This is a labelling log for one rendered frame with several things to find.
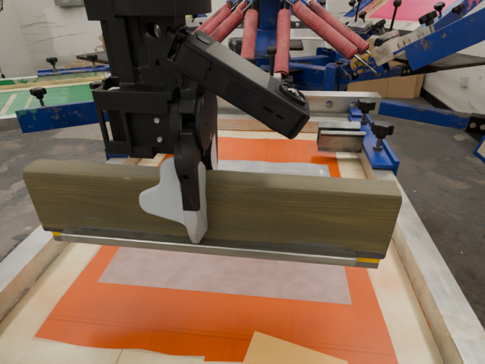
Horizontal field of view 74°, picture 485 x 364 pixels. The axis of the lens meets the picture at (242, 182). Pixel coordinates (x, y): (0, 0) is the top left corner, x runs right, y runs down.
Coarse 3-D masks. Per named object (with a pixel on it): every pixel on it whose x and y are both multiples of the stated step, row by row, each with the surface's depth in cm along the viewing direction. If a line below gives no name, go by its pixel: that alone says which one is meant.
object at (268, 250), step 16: (64, 240) 34; (80, 240) 33; (96, 240) 33; (112, 240) 33; (128, 240) 32; (144, 240) 32; (160, 240) 32; (176, 240) 32; (208, 240) 32; (224, 240) 32; (240, 240) 32; (256, 256) 31; (272, 256) 31; (288, 256) 31; (304, 256) 31; (320, 256) 31; (336, 256) 30; (352, 256) 30
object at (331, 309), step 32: (288, 160) 76; (320, 160) 75; (224, 288) 43; (256, 288) 43; (288, 288) 43; (320, 288) 43; (352, 288) 43; (224, 320) 39; (256, 320) 39; (288, 320) 39; (320, 320) 39; (352, 320) 39; (384, 320) 39; (224, 352) 36; (352, 352) 36; (384, 352) 35
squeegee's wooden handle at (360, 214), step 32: (32, 192) 32; (64, 192) 32; (96, 192) 31; (128, 192) 31; (224, 192) 30; (256, 192) 29; (288, 192) 29; (320, 192) 29; (352, 192) 28; (384, 192) 28; (64, 224) 34; (96, 224) 34; (128, 224) 33; (160, 224) 33; (224, 224) 32; (256, 224) 31; (288, 224) 31; (320, 224) 30; (352, 224) 30; (384, 224) 29; (384, 256) 31
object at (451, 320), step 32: (224, 128) 92; (256, 128) 91; (128, 160) 70; (416, 224) 49; (32, 256) 44; (416, 256) 43; (0, 288) 39; (416, 288) 42; (448, 288) 39; (0, 320) 39; (448, 320) 35; (448, 352) 34; (480, 352) 32
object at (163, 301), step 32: (96, 256) 49; (128, 256) 49; (160, 256) 49; (192, 256) 49; (224, 256) 48; (96, 288) 44; (128, 288) 44; (160, 288) 43; (192, 288) 43; (64, 320) 39; (96, 320) 39; (128, 320) 39; (160, 320) 39; (192, 320) 39; (160, 352) 36; (192, 352) 36
